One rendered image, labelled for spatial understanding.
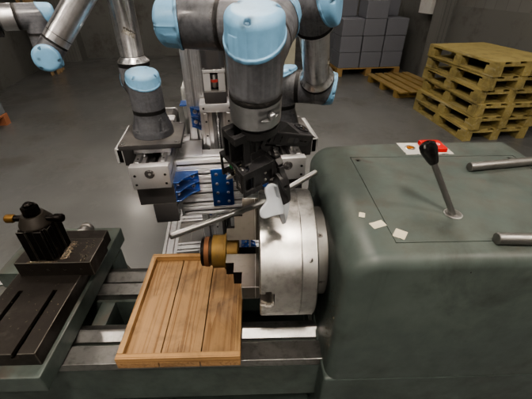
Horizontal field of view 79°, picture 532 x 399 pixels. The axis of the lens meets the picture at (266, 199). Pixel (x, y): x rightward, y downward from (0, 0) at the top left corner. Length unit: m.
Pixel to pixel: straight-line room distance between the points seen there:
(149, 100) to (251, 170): 0.80
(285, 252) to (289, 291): 0.09
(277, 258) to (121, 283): 0.63
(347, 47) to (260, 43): 6.84
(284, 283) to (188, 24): 0.50
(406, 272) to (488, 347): 0.34
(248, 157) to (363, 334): 0.45
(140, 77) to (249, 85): 0.84
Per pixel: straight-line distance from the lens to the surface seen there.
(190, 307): 0.99
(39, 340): 0.96
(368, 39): 7.38
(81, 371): 1.04
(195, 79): 1.41
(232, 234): 0.81
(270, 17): 0.41
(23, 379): 0.98
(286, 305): 0.75
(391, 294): 0.67
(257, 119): 0.46
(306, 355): 0.92
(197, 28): 0.54
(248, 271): 0.76
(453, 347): 0.88
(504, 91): 4.80
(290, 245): 0.69
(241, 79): 0.43
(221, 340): 0.92
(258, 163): 0.52
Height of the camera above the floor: 1.65
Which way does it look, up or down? 34 degrees down
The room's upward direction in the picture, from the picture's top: straight up
